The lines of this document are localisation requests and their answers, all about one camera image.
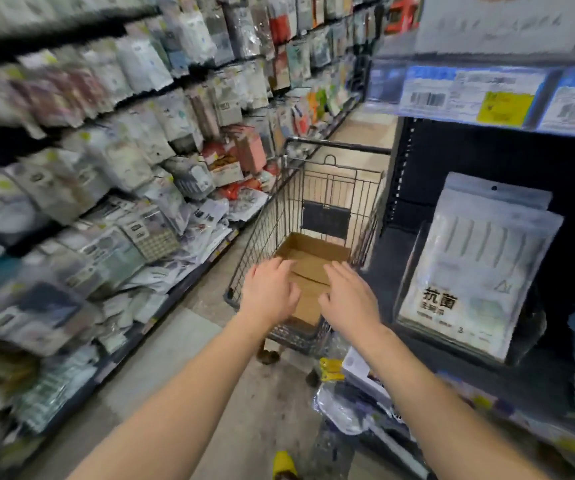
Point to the person's right hand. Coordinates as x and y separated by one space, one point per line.
350 304

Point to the person's left hand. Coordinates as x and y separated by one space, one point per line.
267 294

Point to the person's right fingers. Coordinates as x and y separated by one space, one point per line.
340 274

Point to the person's left fingers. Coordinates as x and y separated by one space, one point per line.
272 267

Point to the person's left forearm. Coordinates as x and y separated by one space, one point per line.
182 409

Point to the person's right forearm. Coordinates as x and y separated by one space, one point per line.
432 414

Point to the brown cardboard box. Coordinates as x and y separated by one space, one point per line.
310 267

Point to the black plate on cart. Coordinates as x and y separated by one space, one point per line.
326 218

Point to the yellow clip tag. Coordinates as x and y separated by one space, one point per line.
331 369

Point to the stack of white pouch packets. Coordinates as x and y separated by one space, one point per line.
472 274

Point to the clear plastic packets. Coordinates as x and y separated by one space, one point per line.
347 409

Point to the black shelving unit with packets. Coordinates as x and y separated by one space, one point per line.
132 339

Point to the rows of hanging product packets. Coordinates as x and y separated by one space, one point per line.
117 159

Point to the person's yellow shoe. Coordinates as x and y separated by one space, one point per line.
284 465

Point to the black shelf unit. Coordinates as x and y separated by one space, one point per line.
517 159

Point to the price label with yellow sticker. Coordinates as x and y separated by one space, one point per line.
472 97

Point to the red product box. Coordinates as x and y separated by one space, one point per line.
400 12

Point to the white product box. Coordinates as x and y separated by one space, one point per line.
502 22

